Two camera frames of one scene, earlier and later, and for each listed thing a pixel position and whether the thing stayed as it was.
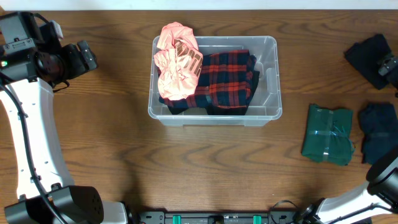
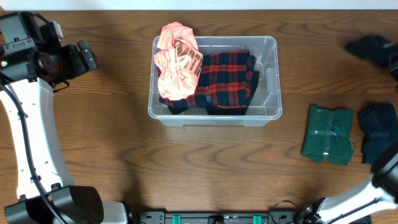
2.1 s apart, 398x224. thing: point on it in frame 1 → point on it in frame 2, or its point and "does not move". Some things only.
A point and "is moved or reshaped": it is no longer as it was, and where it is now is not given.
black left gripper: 87,55 does not move
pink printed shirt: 178,61 does not move
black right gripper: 388,67 → 394,65
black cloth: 365,55 is moved or reshaped
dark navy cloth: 379,126 does not move
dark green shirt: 328,135 does not move
